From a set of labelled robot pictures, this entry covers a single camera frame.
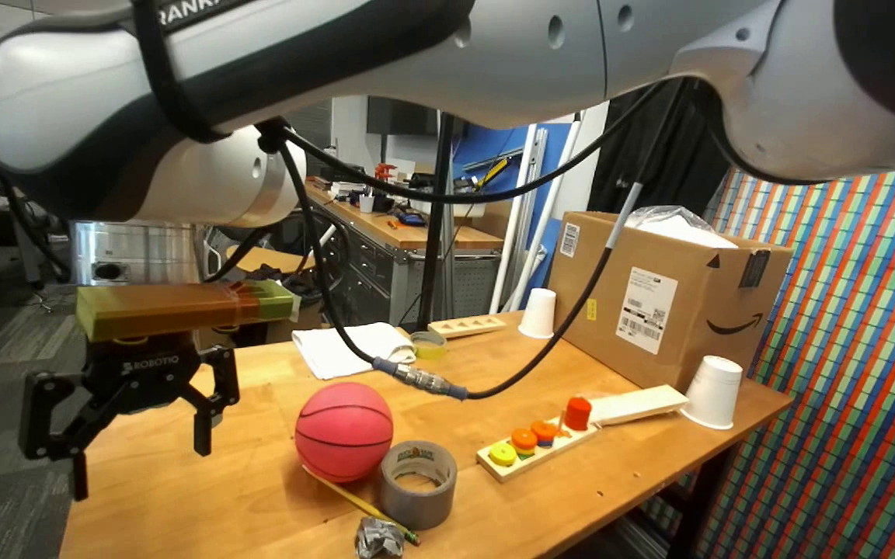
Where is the wooden table with black legs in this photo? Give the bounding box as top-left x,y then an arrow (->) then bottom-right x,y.
57,306 -> 799,559

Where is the multicolour woven curtain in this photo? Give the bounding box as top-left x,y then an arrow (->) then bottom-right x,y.
677,151 -> 895,559

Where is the pink rubber basketball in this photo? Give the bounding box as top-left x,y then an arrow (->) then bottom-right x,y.
292,381 -> 398,488

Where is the thin black hanging cable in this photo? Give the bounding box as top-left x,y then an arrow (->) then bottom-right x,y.
281,72 -> 694,208

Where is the clear plastic bag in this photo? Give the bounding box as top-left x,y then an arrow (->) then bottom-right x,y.
621,201 -> 744,250

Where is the black cable with metal connector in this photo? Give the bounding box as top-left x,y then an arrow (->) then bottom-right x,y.
255,118 -> 646,404

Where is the black vertical pole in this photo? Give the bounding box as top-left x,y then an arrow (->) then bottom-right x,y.
412,113 -> 456,335

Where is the white tray with round holes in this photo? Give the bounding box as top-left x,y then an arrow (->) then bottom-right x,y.
427,312 -> 508,344

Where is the brown cardboard shipping box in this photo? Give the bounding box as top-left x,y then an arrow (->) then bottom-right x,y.
547,208 -> 794,391

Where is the yellow pencil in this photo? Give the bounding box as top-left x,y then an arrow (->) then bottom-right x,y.
299,462 -> 422,545

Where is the yellow green sponge block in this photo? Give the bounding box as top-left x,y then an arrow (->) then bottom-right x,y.
409,328 -> 449,363

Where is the blue board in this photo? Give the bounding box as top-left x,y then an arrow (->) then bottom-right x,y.
449,122 -> 577,312

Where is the grey duct tape roll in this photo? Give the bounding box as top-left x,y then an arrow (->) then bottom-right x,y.
377,438 -> 459,531

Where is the white wooden peg tray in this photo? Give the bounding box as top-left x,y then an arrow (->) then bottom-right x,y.
474,415 -> 603,482

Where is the large white paper cup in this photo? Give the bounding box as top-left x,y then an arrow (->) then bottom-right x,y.
677,354 -> 745,431

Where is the white folded paper sheet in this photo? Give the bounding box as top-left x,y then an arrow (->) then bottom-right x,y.
288,320 -> 418,381

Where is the crumpled silver foil piece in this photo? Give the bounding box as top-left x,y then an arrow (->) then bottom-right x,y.
351,514 -> 416,559

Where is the small white paper cup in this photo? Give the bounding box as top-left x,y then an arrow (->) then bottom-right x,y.
515,287 -> 562,340

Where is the black curtain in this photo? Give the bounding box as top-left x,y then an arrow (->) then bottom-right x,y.
588,80 -> 733,219

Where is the wooden workbench with drawers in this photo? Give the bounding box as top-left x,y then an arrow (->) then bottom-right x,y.
304,177 -> 503,325

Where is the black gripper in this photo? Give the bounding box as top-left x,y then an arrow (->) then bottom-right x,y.
19,325 -> 245,504

